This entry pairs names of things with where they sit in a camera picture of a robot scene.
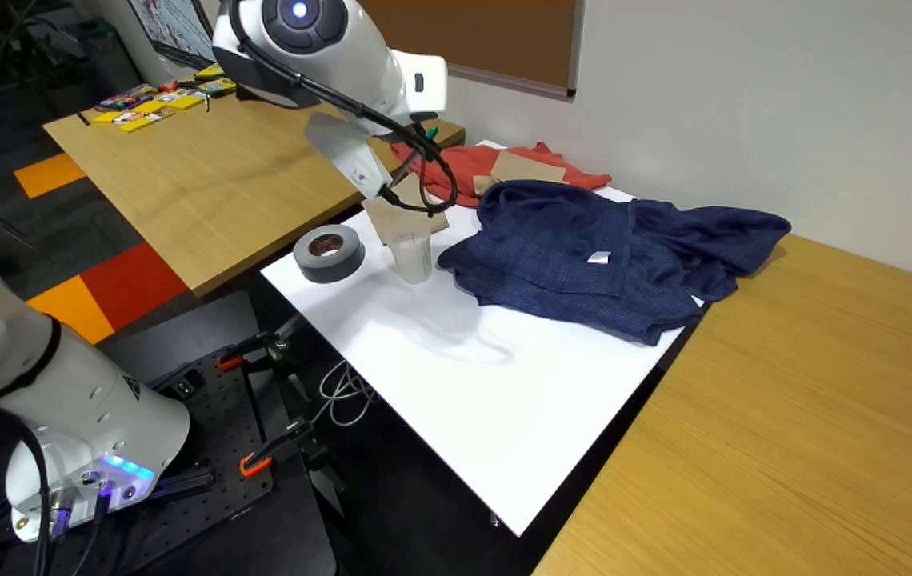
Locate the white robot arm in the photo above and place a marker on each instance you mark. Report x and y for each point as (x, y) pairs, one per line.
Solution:
(325, 55)

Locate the brown cardboard piece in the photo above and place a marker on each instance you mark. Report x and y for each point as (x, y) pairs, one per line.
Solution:
(402, 225)

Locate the red orange cloth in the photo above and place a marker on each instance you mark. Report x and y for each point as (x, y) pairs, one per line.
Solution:
(474, 166)

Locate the dark blue cloth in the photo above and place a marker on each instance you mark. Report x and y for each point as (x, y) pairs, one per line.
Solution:
(621, 268)

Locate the orange black clamp far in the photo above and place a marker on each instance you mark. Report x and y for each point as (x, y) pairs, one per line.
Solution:
(257, 353)

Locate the orange black clamp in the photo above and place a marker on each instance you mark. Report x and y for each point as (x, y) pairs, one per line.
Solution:
(257, 353)
(261, 459)

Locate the brown pin board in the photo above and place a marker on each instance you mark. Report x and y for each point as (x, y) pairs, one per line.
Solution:
(513, 43)

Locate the orange black clamp near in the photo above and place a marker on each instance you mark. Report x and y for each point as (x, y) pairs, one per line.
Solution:
(261, 459)

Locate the light wooden side table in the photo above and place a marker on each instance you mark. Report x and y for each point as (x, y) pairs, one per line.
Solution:
(211, 191)

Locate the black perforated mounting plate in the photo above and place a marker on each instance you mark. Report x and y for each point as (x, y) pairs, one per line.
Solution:
(178, 468)

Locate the yellow items on table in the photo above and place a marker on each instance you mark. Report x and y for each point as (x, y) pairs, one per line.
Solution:
(151, 102)

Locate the light wooden right table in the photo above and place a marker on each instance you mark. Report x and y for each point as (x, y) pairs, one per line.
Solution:
(780, 442)

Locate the grey duct tape roll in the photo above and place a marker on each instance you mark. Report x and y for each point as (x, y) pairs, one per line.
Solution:
(328, 255)

